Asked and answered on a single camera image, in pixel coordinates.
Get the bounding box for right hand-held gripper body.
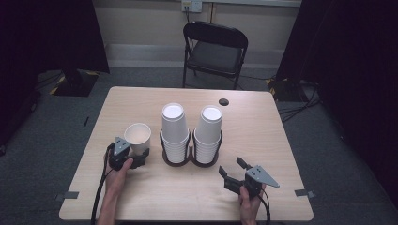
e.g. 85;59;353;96
243;164;281;199

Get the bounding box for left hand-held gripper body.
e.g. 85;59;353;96
107;136;135;173

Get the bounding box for single white paper cup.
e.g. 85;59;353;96
123;122;152;157

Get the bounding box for black double cup holder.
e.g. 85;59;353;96
159;129;223;169

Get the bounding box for stack of white paper cups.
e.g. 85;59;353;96
161;102;191;164
193;105;223;165

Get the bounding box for person's right hand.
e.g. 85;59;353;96
237;183;267;223

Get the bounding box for person's left hand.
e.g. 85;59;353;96
103;149;134;197

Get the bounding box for grey tape strip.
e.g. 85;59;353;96
54;190;80;202
294;188;315;199

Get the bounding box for black folding chair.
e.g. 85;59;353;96
182;21;249;91

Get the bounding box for black curtain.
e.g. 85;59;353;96
275;0;398;201
0;0;111;148

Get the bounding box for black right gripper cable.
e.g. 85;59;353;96
257;187;272;225

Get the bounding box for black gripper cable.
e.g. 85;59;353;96
90;142;115;225
257;187;272;225

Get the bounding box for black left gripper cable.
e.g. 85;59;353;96
90;142;115;225

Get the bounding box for black floor cables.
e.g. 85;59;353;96
276;79;322;125

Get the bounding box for black stand base plate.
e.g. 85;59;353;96
50;68;100;98
266;76;302;102

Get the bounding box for white wall socket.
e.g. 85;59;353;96
181;0;204;14

